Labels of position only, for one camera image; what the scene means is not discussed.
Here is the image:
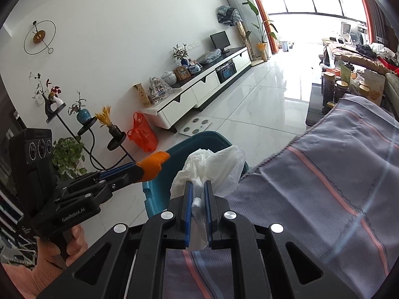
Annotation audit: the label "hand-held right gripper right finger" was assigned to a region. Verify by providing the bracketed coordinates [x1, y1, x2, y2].
[204, 181, 362, 299]

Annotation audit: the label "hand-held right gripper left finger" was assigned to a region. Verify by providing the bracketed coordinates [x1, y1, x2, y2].
[37, 181, 194, 299]

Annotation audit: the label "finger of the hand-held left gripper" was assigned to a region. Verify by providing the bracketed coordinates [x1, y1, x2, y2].
[107, 171, 147, 192]
[99, 162, 141, 180]

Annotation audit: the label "orange peel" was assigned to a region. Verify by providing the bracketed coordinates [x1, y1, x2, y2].
[136, 151, 171, 182]

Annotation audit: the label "teal plastic waste bin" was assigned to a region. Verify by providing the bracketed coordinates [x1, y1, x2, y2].
[142, 131, 250, 220]

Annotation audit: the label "white tissue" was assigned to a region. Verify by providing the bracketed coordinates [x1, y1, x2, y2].
[170, 145, 247, 251]

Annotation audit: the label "person's left forearm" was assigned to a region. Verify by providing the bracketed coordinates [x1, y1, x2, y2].
[0, 252, 67, 299]

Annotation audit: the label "person's left hand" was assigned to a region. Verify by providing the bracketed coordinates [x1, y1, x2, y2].
[37, 224, 86, 270]

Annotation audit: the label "black metal plant stand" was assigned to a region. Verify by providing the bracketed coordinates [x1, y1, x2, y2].
[44, 100, 138, 170]

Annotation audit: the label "green ivy plant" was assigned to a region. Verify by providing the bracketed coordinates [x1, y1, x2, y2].
[51, 135, 88, 181]

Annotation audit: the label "black vase yellow flowers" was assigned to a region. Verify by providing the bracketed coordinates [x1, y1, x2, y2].
[95, 106, 120, 138]

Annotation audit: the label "orange plastic bag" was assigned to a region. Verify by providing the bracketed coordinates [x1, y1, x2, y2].
[127, 111, 158, 153]

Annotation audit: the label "teal vase with plant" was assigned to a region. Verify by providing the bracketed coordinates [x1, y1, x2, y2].
[68, 92, 91, 124]

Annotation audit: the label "white vase with branches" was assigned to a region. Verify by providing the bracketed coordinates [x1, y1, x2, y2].
[29, 72, 64, 113]

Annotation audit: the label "beige carton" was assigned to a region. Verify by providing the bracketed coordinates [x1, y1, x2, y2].
[133, 83, 152, 108]

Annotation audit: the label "white bathroom scale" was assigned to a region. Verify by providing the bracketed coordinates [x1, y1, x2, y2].
[178, 116, 212, 137]

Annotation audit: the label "clear plastic bag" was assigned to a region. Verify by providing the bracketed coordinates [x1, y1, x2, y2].
[148, 77, 173, 103]

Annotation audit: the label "white ceramic jar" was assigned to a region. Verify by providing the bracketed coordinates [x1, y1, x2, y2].
[160, 71, 177, 86]

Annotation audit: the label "grey striped cloth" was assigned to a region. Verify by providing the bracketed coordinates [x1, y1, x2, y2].
[162, 93, 399, 299]

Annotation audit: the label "white TV cabinet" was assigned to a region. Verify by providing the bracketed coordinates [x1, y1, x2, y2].
[142, 47, 251, 130]

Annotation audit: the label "small potted plant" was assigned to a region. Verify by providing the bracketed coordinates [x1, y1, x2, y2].
[172, 44, 190, 67]

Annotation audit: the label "blue plastic bag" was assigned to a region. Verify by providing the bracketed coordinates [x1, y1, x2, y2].
[199, 49, 222, 64]

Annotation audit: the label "dark glass coffee table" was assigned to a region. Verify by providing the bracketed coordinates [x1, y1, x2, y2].
[305, 81, 340, 128]

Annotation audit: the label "black monitor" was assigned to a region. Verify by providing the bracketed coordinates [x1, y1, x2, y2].
[210, 32, 231, 54]

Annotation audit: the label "tall leafy potted plant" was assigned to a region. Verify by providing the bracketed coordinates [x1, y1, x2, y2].
[243, 0, 279, 63]

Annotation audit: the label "rattan stand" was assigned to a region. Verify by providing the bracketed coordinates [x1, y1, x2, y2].
[237, 20, 253, 57]

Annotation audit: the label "group of dark jars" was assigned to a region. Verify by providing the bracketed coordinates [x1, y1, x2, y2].
[321, 59, 384, 113]

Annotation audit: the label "blue patterned cloth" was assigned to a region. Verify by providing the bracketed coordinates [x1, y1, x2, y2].
[216, 5, 242, 27]

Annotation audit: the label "white standing air conditioner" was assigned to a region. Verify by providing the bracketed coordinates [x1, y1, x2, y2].
[224, 0, 264, 60]

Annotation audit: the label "orange curtain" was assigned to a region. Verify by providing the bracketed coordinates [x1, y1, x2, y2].
[352, 0, 375, 44]
[243, 0, 279, 55]

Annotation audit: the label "brown blanket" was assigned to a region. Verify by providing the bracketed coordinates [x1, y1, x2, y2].
[324, 44, 396, 75]

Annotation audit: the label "green sofa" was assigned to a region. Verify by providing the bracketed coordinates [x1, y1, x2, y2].
[383, 72, 399, 113]

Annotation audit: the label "washing machine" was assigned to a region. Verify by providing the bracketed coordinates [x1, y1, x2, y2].
[349, 26, 370, 46]

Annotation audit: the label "grey curtain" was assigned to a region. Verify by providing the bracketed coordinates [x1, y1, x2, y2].
[369, 0, 399, 47]

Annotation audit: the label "round wall clock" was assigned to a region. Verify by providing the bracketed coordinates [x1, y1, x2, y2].
[24, 20, 57, 53]

